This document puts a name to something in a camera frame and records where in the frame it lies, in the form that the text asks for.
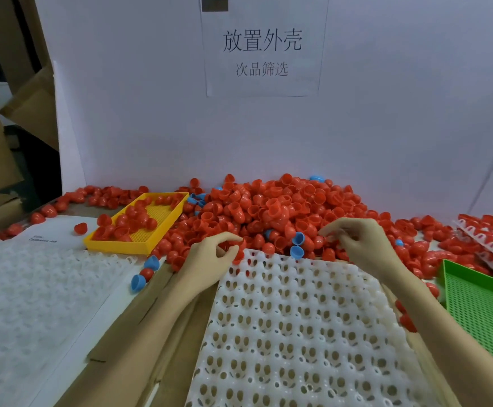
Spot person's right hand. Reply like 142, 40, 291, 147
317, 218, 400, 281

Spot person's left hand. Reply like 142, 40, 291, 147
182, 231, 246, 282

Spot person's right forearm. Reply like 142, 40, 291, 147
374, 259, 493, 407

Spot pile of red plastic shells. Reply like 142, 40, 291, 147
0, 173, 493, 334

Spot yellow plastic mesh tray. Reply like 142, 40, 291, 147
83, 192, 189, 256

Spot white perforated holder tray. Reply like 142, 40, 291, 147
185, 248, 440, 407

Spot red shells heap in tray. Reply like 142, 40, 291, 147
92, 195, 184, 243

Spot brown cardboard sheet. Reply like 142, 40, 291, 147
55, 262, 463, 407

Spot white trays filled with shells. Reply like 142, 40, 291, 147
453, 214, 493, 286

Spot green plastic mesh tray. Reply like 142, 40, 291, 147
438, 259, 493, 378

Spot white paper sheet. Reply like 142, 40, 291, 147
16, 215, 103, 247

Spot stack of white holder trays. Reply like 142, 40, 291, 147
0, 240, 139, 407

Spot folded brown cardboard flaps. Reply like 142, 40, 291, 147
0, 0, 59, 152

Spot white paper wall sign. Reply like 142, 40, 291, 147
199, 0, 330, 98

